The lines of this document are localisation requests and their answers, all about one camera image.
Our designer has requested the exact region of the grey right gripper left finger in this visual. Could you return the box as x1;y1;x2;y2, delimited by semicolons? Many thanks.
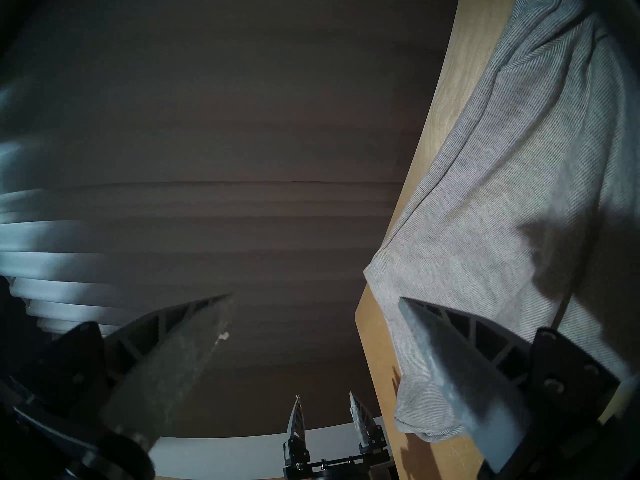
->
12;294;236;452

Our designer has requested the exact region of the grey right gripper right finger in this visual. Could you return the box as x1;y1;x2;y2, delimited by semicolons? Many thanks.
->
397;298;621;472

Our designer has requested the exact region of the light wooden table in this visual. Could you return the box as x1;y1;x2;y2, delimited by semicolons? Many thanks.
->
354;0;640;480

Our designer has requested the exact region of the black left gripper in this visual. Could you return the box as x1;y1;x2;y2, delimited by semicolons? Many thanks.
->
281;391;396;480

